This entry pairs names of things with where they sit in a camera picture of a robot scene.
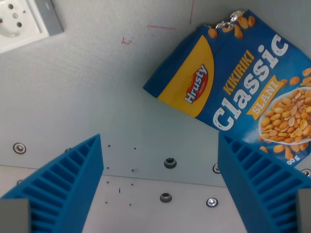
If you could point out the white wall power socket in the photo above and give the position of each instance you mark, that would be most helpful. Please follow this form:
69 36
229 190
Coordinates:
17 23

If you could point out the blue Hrusty peanut bag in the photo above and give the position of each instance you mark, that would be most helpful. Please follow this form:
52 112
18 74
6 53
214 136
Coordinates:
238 80

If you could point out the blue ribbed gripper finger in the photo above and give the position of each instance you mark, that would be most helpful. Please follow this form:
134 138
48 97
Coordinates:
262 184
58 184

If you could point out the silver countersunk screw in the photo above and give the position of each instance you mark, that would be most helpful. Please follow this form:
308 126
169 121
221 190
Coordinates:
19 147
216 168
212 202
306 172

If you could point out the dark threaded insert hole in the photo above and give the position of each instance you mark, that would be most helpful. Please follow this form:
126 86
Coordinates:
166 197

